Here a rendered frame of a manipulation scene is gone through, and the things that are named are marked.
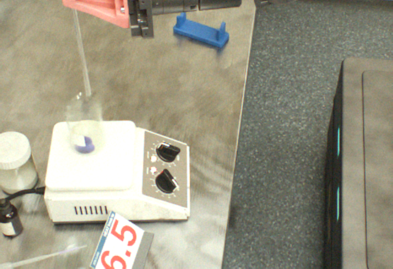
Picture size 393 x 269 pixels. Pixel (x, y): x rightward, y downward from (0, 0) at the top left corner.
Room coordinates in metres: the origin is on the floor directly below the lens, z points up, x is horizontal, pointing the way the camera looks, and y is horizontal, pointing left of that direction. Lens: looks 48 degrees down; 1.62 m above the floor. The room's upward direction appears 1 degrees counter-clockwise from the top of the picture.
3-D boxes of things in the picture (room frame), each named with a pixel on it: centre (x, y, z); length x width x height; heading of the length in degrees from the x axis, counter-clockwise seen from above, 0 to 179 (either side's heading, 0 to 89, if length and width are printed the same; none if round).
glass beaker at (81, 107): (0.66, 0.15, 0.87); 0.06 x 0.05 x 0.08; 10
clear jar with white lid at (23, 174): (0.66, 0.26, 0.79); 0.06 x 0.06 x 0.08
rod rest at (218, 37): (0.98, -0.02, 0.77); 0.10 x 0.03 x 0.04; 62
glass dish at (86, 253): (0.51, 0.16, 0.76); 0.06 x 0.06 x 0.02
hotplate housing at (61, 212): (0.64, 0.12, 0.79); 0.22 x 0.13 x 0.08; 90
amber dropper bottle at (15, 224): (0.57, 0.26, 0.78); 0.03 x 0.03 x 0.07
